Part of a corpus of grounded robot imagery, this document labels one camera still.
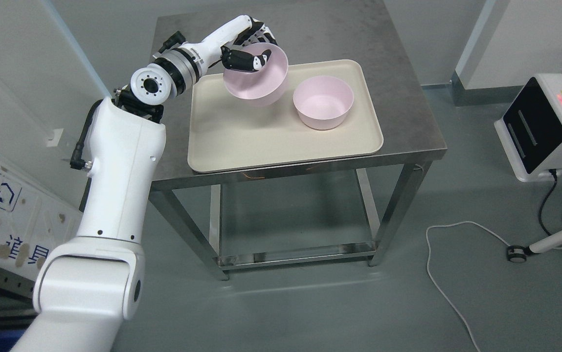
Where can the pink bowl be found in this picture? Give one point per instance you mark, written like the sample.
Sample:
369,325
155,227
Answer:
323,102
264,87

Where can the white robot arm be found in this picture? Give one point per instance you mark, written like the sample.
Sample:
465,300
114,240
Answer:
88,286

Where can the beige plastic tray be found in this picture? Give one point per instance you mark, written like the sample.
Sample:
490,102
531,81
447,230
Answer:
226,134

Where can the stainless steel table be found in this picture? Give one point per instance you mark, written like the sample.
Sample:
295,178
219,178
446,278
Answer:
389,179

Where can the white sign board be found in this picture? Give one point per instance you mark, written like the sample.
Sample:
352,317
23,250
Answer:
32,223

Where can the white and black appliance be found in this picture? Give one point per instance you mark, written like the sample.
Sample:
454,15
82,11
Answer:
530,131

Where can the white stand leg with caster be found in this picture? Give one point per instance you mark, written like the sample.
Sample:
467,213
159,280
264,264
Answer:
519,254

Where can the white wall socket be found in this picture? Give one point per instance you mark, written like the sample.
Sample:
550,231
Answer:
53,138

